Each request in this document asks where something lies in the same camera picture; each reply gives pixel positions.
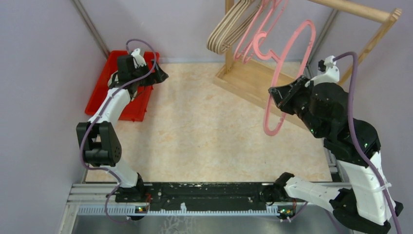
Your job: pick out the pink plastic hanger front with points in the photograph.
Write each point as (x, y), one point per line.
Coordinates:
(256, 22)

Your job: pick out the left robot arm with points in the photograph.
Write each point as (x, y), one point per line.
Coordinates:
(100, 148)

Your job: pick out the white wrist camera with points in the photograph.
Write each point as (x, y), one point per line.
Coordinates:
(328, 71)
(138, 58)

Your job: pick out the wooden hanger rack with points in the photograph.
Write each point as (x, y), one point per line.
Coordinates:
(250, 81)

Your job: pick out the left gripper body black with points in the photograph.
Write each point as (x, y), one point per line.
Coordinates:
(140, 72)

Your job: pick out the pink plastic hanger back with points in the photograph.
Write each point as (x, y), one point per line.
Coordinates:
(260, 37)

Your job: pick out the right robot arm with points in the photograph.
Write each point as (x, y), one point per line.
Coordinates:
(363, 207)

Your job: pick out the red plastic bin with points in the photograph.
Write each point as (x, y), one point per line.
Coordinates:
(134, 111)

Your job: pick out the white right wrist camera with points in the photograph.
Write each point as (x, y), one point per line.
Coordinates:
(328, 71)

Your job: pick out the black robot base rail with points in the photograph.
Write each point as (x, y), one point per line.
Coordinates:
(203, 197)

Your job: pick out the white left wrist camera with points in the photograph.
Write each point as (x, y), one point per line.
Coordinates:
(138, 58)

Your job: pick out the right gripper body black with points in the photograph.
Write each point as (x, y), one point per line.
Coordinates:
(310, 121)

